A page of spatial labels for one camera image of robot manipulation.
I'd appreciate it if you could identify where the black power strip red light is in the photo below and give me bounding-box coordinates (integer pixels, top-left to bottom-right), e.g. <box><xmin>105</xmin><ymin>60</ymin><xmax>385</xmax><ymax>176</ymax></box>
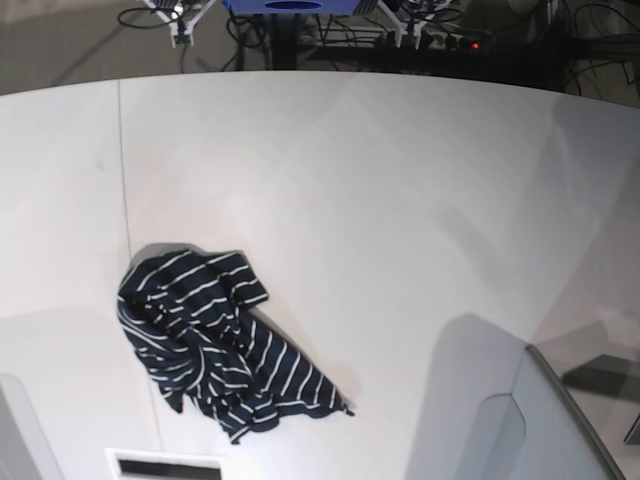
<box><xmin>419</xmin><ymin>29</ymin><xmax>496</xmax><ymax>53</ymax></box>

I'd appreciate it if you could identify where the black table leg post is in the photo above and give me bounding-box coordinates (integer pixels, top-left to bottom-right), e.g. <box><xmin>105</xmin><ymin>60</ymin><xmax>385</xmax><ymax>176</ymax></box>
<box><xmin>267</xmin><ymin>13</ymin><xmax>302</xmax><ymax>70</ymax></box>

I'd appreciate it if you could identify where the grey robot base cover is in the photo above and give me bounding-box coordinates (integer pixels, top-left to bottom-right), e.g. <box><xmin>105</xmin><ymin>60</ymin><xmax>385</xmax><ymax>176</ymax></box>
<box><xmin>1</xmin><ymin>374</ymin><xmax>64</xmax><ymax>480</ymax></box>
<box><xmin>404</xmin><ymin>314</ymin><xmax>624</xmax><ymax>479</ymax></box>

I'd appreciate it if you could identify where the blue box with oval hole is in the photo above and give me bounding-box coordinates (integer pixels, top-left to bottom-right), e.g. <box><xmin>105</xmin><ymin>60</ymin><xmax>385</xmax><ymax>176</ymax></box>
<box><xmin>224</xmin><ymin>0</ymin><xmax>359</xmax><ymax>15</ymax></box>

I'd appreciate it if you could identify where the navy white striped t-shirt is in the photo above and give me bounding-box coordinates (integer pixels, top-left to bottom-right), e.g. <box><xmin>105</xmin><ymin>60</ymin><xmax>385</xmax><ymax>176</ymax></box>
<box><xmin>117</xmin><ymin>249</ymin><xmax>352</xmax><ymax>445</ymax></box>

